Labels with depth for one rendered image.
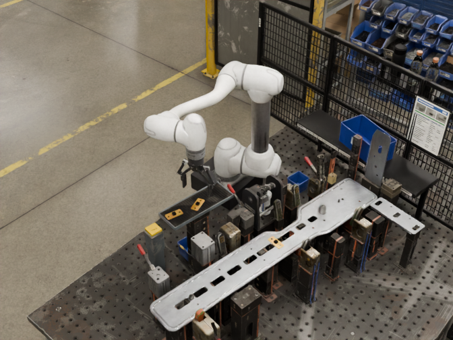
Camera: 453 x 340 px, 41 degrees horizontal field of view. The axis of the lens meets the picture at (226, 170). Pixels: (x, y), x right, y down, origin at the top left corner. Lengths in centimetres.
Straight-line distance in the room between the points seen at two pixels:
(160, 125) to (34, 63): 416
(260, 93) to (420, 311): 136
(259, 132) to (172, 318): 114
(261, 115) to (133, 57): 359
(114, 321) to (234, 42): 343
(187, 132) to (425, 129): 140
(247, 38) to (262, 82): 269
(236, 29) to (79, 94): 166
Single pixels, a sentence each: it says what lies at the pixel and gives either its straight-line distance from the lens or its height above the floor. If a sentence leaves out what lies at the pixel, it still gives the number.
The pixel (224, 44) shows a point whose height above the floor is 40.
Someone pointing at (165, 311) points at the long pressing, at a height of 100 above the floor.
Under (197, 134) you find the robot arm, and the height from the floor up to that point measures 162.
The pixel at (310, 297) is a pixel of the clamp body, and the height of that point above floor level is 75.
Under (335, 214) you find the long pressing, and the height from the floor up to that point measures 100.
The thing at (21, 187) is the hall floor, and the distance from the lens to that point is 507.
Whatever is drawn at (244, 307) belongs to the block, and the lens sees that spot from 270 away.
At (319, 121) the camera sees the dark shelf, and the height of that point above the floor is 103.
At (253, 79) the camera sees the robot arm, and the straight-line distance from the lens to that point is 303.
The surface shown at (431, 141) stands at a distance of 344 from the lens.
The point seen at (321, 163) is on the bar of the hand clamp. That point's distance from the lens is 323.
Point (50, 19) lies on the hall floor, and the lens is 763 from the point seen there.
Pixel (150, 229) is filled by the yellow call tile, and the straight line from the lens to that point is 286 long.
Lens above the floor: 318
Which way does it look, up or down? 40 degrees down
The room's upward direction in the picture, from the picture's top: straight up
